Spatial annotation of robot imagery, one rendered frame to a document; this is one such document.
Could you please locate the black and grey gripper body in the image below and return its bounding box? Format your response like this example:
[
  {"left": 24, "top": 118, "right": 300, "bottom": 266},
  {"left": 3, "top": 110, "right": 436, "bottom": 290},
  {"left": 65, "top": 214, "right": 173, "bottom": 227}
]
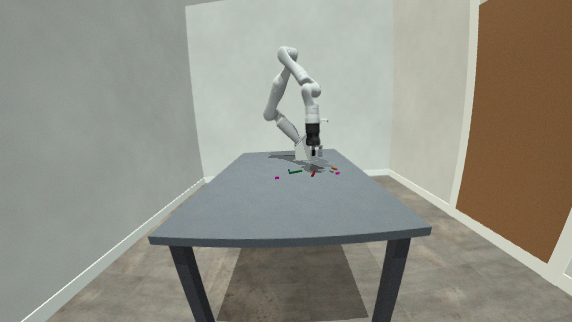
[{"left": 305, "top": 113, "right": 328, "bottom": 146}]

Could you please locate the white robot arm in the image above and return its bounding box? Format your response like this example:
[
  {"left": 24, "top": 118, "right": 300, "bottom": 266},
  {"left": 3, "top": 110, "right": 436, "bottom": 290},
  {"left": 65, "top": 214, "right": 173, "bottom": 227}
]
[{"left": 263, "top": 46, "right": 321, "bottom": 144}]

